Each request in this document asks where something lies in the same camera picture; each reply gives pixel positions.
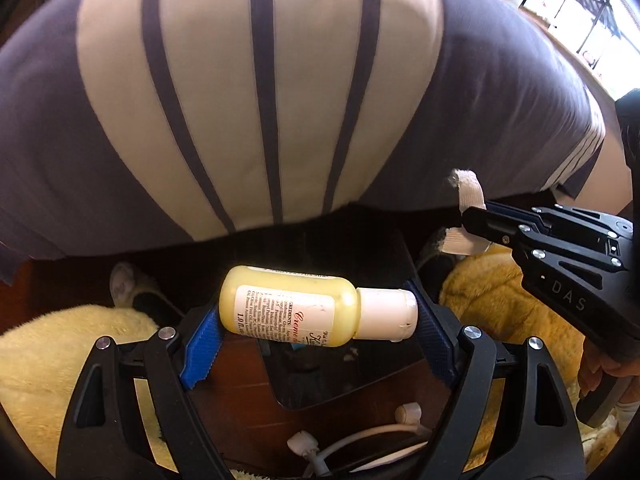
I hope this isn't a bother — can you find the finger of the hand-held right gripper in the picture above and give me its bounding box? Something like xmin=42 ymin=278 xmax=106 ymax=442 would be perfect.
xmin=461 ymin=207 xmax=620 ymax=267
xmin=480 ymin=201 xmax=633 ymax=233

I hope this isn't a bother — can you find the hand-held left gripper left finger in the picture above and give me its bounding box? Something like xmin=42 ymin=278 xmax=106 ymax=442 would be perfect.
xmin=56 ymin=305 xmax=236 ymax=480

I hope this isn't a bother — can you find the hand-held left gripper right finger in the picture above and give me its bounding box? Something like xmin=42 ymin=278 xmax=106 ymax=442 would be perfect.
xmin=404 ymin=280 xmax=587 ymax=480

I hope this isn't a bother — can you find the yellow lotion bottle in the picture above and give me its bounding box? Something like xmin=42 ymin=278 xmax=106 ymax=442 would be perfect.
xmin=218 ymin=265 xmax=419 ymax=348

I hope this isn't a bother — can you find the person's right hand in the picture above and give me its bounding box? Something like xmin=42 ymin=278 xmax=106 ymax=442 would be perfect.
xmin=578 ymin=342 xmax=640 ymax=400

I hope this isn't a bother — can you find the beige bed sheet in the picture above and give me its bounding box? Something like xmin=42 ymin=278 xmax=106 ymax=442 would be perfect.
xmin=550 ymin=92 xmax=632 ymax=198

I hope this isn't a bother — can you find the grey slipper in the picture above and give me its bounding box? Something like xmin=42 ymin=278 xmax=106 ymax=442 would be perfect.
xmin=109 ymin=261 xmax=168 ymax=313

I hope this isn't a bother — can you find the yellow fluffy rug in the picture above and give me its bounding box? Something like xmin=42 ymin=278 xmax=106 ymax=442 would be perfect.
xmin=0 ymin=242 xmax=632 ymax=480

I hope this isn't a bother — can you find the window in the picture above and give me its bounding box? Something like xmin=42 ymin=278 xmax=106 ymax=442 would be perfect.
xmin=520 ymin=0 xmax=640 ymax=98

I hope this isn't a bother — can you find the blue white striped blanket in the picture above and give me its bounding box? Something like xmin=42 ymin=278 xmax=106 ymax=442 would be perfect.
xmin=0 ymin=0 xmax=607 ymax=273

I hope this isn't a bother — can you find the black metal rack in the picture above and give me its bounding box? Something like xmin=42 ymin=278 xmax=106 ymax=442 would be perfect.
xmin=520 ymin=0 xmax=628 ymax=73

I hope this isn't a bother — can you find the white charging cable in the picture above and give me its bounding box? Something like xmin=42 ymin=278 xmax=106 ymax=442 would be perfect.
xmin=287 ymin=422 xmax=433 ymax=478

